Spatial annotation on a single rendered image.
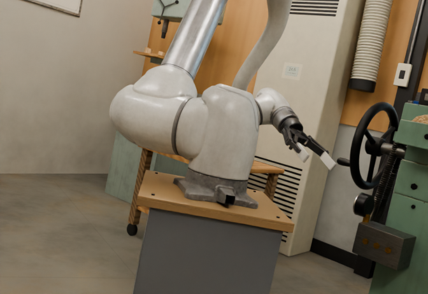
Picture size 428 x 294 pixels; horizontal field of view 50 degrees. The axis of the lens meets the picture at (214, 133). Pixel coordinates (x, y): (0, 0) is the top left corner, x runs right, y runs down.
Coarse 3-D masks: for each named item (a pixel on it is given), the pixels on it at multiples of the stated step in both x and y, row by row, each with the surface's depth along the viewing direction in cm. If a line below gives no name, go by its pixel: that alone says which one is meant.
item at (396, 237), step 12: (360, 228) 118; (372, 228) 116; (384, 228) 117; (360, 240) 118; (372, 240) 115; (384, 240) 113; (396, 240) 111; (408, 240) 112; (360, 252) 117; (372, 252) 115; (384, 252) 113; (396, 252) 111; (408, 252) 114; (384, 264) 113; (396, 264) 111; (408, 264) 116
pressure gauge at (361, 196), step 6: (360, 192) 122; (360, 198) 120; (366, 198) 120; (372, 198) 121; (354, 204) 121; (360, 204) 119; (366, 204) 120; (372, 204) 122; (354, 210) 121; (360, 210) 119; (366, 210) 120; (372, 210) 123; (366, 216) 120
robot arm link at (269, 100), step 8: (264, 88) 176; (272, 88) 176; (256, 96) 176; (264, 96) 171; (272, 96) 171; (280, 96) 171; (264, 104) 168; (272, 104) 168; (280, 104) 168; (288, 104) 170; (264, 112) 167; (272, 112) 168; (264, 120) 169
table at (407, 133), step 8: (400, 120) 115; (408, 120) 114; (400, 128) 115; (408, 128) 113; (416, 128) 112; (424, 128) 111; (400, 136) 114; (408, 136) 113; (416, 136) 112; (424, 136) 110; (408, 144) 113; (416, 144) 112; (424, 144) 110
